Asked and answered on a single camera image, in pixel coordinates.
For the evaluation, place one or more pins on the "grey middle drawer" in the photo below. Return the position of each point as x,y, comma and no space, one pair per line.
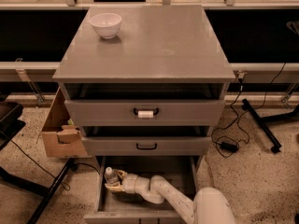
146,146

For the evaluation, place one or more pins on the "black stand leg right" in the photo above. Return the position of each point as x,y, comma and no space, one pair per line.
262,122

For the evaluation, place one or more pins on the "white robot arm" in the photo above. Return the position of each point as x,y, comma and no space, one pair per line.
209,205

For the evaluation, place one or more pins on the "white ceramic bowl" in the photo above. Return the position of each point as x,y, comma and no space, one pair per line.
106,25

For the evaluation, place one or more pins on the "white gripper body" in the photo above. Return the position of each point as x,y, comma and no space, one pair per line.
130,183

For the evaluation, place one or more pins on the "black stand base left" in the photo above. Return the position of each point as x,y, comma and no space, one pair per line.
44,192

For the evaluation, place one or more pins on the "clear acrylic bracket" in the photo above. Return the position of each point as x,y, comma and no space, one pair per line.
22,72

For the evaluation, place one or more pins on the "grey bottom drawer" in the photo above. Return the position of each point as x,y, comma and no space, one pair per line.
123,208

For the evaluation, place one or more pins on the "clear plastic water bottle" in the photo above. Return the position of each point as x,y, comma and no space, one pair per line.
111,177

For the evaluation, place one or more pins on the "grey top drawer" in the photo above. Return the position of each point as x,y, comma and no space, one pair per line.
145,112

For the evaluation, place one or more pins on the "grey drawer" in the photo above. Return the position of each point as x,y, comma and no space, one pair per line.
123,208
145,112
146,146

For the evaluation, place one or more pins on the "grey drawer cabinet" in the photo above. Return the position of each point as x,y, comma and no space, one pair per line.
160,53

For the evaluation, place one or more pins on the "brown cardboard box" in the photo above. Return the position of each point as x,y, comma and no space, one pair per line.
60,136

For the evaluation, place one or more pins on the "black tray left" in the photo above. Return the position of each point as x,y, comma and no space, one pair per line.
10,124

